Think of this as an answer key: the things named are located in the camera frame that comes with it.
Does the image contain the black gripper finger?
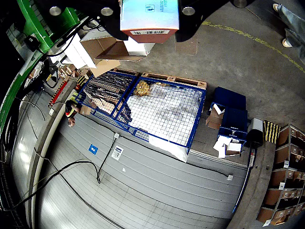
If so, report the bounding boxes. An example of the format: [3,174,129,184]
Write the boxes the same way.
[35,0,129,42]
[175,0,253,43]

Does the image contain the copper carton with white end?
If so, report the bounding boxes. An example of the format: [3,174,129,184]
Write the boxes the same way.
[120,0,180,44]

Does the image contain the blue cage with flattened cardboard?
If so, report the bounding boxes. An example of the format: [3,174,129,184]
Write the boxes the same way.
[76,70,141,131]

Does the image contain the small open brown box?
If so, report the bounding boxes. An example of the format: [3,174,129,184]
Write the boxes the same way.
[205,102,226,131]

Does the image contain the small open white box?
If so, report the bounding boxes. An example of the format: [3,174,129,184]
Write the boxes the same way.
[213,135,244,159]

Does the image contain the open white shipping carton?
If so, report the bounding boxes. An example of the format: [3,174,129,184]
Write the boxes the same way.
[63,33,155,78]

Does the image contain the wooden pallet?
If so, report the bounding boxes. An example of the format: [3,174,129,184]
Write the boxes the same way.
[112,67,141,77]
[140,72,208,91]

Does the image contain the red yellow barrier bar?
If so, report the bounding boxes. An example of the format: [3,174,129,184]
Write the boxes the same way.
[48,80,69,108]

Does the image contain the person legs in jeans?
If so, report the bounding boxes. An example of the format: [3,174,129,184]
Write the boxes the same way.
[272,2,305,60]

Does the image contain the blue cage with white plastic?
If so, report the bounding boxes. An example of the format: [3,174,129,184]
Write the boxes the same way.
[114,76,207,155]

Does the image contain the blue plastic bin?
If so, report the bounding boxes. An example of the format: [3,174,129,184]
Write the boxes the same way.
[209,86,250,145]

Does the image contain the worker in hi-vis vest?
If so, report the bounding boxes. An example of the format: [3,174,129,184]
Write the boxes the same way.
[64,92,84,128]

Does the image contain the black waste bin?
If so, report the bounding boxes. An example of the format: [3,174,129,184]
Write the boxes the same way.
[246,128,264,149]

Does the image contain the yellow black striped bumper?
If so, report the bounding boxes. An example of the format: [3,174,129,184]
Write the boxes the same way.
[263,120,282,144]

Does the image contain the shelving rack with boxes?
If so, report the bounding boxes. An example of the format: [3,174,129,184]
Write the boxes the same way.
[256,123,305,227]

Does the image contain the grey wall box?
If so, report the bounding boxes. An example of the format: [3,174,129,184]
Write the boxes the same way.
[251,117,264,131]

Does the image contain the blue wall sign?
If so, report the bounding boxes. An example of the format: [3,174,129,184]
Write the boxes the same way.
[88,143,99,156]

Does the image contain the white wall sign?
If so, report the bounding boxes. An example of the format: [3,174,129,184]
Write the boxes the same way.
[111,145,124,160]

